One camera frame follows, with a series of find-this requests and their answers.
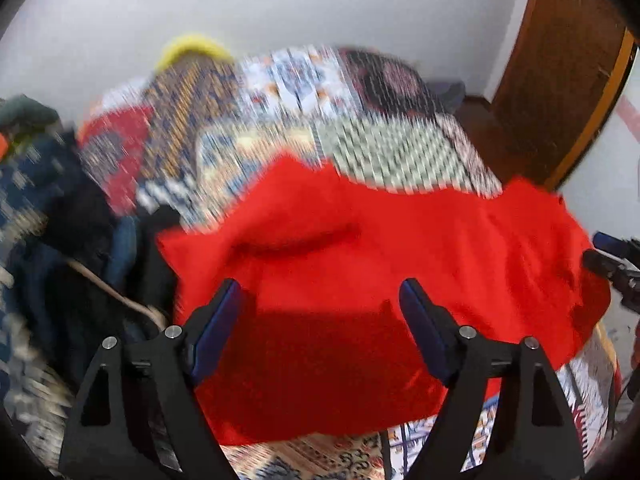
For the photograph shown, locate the grey backpack on floor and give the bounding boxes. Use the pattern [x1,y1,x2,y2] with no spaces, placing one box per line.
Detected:
[425,79,466,114]

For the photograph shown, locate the person's right hand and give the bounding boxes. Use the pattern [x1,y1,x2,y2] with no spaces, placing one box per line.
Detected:
[630,321,640,370]

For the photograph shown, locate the red sports jacket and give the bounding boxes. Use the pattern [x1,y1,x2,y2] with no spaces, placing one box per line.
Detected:
[157,156,611,445]

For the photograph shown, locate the black folded garment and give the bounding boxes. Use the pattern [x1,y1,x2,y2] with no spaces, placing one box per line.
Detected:
[6,178,181,392]

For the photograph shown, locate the brown wooden door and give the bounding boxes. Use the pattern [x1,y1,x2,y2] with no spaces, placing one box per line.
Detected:
[491,0,634,188]

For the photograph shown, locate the yellow curved headboard cushion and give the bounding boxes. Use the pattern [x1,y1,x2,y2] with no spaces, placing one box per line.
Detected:
[155,34,233,72]

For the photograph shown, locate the patchwork patterned bed quilt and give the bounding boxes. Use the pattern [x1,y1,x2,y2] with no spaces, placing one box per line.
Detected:
[1,47,620,479]

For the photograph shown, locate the navy patterned folded blanket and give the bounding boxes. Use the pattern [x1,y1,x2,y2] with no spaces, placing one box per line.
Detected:
[1,130,111,274]

